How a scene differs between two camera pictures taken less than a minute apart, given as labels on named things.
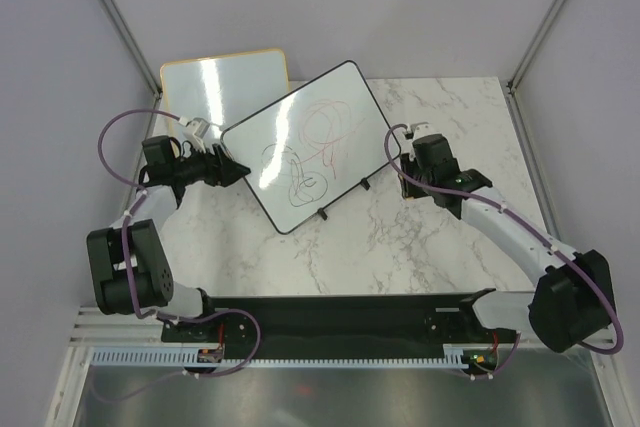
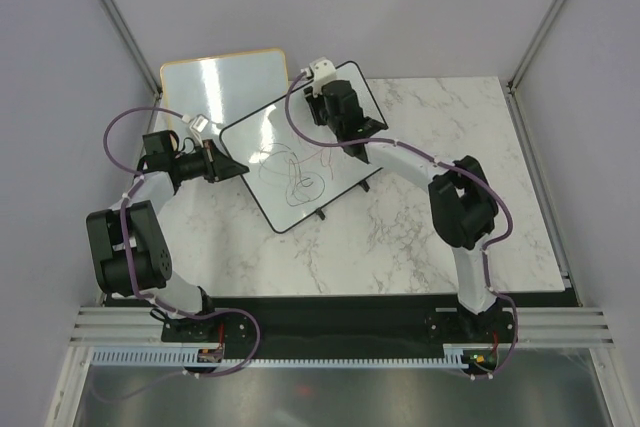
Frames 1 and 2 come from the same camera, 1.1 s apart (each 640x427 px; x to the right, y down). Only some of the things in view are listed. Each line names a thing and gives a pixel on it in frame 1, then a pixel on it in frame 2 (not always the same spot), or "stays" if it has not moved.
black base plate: [338, 323] stays
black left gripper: [219, 165] stays
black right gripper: [407, 164] to [313, 102]
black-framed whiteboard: [314, 145] stays
